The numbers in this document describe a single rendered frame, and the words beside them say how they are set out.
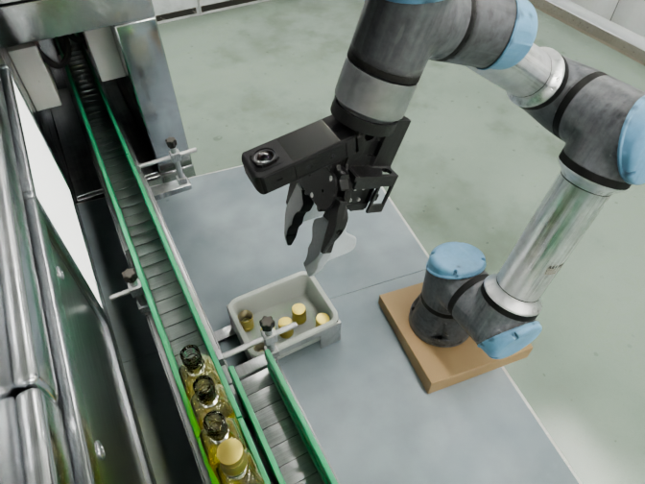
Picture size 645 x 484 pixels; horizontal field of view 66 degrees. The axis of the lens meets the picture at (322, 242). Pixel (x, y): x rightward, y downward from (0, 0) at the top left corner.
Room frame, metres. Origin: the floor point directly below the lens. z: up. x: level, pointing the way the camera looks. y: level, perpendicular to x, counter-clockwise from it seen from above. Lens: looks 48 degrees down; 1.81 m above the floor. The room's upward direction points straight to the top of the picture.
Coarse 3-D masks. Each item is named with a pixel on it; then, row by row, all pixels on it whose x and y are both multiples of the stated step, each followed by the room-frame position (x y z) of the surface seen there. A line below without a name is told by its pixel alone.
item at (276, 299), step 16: (304, 272) 0.76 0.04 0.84; (272, 288) 0.72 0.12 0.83; (288, 288) 0.74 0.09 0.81; (304, 288) 0.75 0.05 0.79; (320, 288) 0.71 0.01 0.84; (240, 304) 0.68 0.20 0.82; (256, 304) 0.70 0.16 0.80; (272, 304) 0.71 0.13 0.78; (288, 304) 0.72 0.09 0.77; (304, 304) 0.72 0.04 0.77; (320, 304) 0.69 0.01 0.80; (256, 320) 0.67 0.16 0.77; (336, 320) 0.62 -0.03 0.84; (256, 336) 0.62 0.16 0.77; (304, 336) 0.58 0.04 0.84; (256, 352) 0.54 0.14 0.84
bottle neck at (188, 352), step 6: (186, 348) 0.38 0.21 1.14; (192, 348) 0.38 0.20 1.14; (198, 348) 0.38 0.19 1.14; (180, 354) 0.37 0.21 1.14; (186, 354) 0.38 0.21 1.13; (192, 354) 0.38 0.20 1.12; (198, 354) 0.37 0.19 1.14; (186, 360) 0.36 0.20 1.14; (192, 360) 0.36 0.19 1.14; (198, 360) 0.37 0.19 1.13; (186, 366) 0.36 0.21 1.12; (192, 366) 0.36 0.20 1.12; (198, 366) 0.36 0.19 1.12; (204, 366) 0.38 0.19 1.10; (192, 372) 0.36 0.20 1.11; (198, 372) 0.36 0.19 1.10
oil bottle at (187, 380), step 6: (204, 354) 0.40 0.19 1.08; (204, 360) 0.39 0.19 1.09; (210, 360) 0.39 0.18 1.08; (180, 366) 0.38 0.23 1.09; (210, 366) 0.38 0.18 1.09; (180, 372) 0.37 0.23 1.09; (186, 372) 0.37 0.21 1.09; (204, 372) 0.37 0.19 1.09; (210, 372) 0.37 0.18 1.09; (216, 372) 0.37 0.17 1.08; (180, 378) 0.36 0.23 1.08; (186, 378) 0.36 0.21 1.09; (192, 378) 0.36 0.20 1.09; (216, 378) 0.36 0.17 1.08; (186, 384) 0.35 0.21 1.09; (192, 384) 0.35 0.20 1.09; (186, 390) 0.34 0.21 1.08; (192, 390) 0.34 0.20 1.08
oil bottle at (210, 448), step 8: (232, 424) 0.28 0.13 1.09; (200, 432) 0.28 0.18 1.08; (232, 432) 0.27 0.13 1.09; (208, 440) 0.26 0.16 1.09; (240, 440) 0.26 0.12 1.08; (208, 448) 0.25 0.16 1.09; (216, 448) 0.25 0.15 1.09; (208, 456) 0.24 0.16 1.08; (216, 456) 0.24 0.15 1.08; (216, 464) 0.24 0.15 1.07
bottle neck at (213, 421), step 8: (208, 416) 0.28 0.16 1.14; (216, 416) 0.28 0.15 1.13; (208, 424) 0.27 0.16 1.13; (216, 424) 0.28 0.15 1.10; (224, 424) 0.27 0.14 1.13; (208, 432) 0.26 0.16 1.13; (216, 432) 0.26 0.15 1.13; (224, 432) 0.26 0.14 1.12; (216, 440) 0.26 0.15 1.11; (224, 440) 0.26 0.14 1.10
